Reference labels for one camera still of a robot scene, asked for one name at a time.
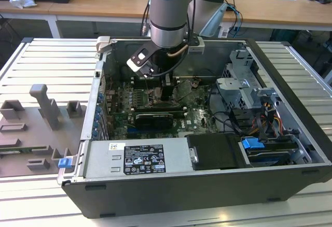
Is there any black PC case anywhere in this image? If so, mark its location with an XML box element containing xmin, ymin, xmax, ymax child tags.
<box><xmin>58</xmin><ymin>36</ymin><xmax>332</xmax><ymax>219</ymax></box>

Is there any hard disk in blue carrier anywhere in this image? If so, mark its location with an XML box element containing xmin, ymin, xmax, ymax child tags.
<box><xmin>239</xmin><ymin>136</ymin><xmax>299</xmax><ymax>169</ymax></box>

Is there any RAM slot with black clips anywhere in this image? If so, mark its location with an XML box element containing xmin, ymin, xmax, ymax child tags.
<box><xmin>131</xmin><ymin>78</ymin><xmax>181</xmax><ymax>82</ymax></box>
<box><xmin>131</xmin><ymin>82</ymin><xmax>181</xmax><ymax>88</ymax></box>

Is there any green motherboard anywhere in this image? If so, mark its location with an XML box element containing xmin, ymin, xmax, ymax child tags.
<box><xmin>105</xmin><ymin>78</ymin><xmax>217</xmax><ymax>140</ymax></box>

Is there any silver power supply unit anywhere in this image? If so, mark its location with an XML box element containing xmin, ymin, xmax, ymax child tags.
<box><xmin>82</xmin><ymin>136</ymin><xmax>199</xmax><ymax>180</ymax></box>

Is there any grey parts rack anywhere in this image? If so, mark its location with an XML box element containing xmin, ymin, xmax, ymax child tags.
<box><xmin>0</xmin><ymin>83</ymin><xmax>88</xmax><ymax>178</ymax></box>

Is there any black plastic shroud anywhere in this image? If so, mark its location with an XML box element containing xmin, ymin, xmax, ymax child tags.
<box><xmin>186</xmin><ymin>133</ymin><xmax>246</xmax><ymax>172</ymax></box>

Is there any red yellow wire bundle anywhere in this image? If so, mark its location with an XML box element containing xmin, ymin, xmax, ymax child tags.
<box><xmin>260</xmin><ymin>102</ymin><xmax>285</xmax><ymax>137</ymax></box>

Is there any grey case latch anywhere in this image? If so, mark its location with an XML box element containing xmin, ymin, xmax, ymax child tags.
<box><xmin>95</xmin><ymin>36</ymin><xmax>112</xmax><ymax>54</ymax></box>

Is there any black wire bundle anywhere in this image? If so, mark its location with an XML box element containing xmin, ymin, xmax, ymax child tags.
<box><xmin>207</xmin><ymin>83</ymin><xmax>260</xmax><ymax>137</ymax></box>

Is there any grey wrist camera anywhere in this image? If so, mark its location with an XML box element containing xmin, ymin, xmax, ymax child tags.
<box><xmin>187</xmin><ymin>37</ymin><xmax>205</xmax><ymax>54</ymax></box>

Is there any metal socket cover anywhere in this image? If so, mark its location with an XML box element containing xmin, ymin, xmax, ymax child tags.
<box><xmin>173</xmin><ymin>80</ymin><xmax>194</xmax><ymax>101</ymax></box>

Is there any curved brass tube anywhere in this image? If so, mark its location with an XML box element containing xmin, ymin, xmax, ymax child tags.
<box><xmin>167</xmin><ymin>44</ymin><xmax>189</xmax><ymax>57</ymax></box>

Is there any metal drive cage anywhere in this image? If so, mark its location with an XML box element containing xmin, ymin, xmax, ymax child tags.
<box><xmin>215</xmin><ymin>48</ymin><xmax>283</xmax><ymax>111</ymax></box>

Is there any pale blue teach pendant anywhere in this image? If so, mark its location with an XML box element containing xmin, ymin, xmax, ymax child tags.
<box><xmin>199</xmin><ymin>3</ymin><xmax>228</xmax><ymax>37</ymax></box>

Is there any green RAM stick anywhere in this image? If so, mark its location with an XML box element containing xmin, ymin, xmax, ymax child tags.
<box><xmin>0</xmin><ymin>146</ymin><xmax>50</xmax><ymax>154</ymax></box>

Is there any blue cable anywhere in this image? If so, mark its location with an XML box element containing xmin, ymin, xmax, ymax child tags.
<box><xmin>228</xmin><ymin>3</ymin><xmax>243</xmax><ymax>32</ymax></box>

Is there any crumpled white paper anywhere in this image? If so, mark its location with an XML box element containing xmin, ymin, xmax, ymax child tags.
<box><xmin>9</xmin><ymin>0</ymin><xmax>37</xmax><ymax>9</ymax></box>

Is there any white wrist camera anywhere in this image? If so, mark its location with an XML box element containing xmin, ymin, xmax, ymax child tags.
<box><xmin>126</xmin><ymin>41</ymin><xmax>159</xmax><ymax>79</ymax></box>

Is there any black graphics card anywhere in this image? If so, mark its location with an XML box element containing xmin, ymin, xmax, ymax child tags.
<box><xmin>134</xmin><ymin>112</ymin><xmax>174</xmax><ymax>131</ymax></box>

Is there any wooden desk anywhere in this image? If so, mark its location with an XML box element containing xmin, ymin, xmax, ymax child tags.
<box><xmin>0</xmin><ymin>0</ymin><xmax>332</xmax><ymax>32</ymax></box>

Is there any blue case latch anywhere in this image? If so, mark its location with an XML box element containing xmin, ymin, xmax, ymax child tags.
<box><xmin>58</xmin><ymin>158</ymin><xmax>72</xmax><ymax>169</ymax></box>

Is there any CPU socket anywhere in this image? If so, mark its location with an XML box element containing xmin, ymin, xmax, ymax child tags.
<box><xmin>146</xmin><ymin>88</ymin><xmax>180</xmax><ymax>108</ymax></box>

